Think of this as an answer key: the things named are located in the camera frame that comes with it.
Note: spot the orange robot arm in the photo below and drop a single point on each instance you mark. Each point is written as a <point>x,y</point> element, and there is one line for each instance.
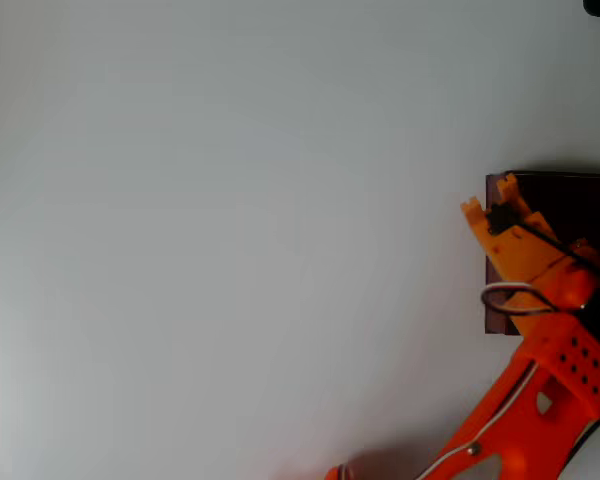
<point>525,415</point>

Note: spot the dark maroon square box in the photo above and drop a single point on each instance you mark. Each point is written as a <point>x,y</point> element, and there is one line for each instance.
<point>570,205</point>

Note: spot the orange gripper black servo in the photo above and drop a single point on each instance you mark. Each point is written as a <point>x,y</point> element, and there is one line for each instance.
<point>500,243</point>

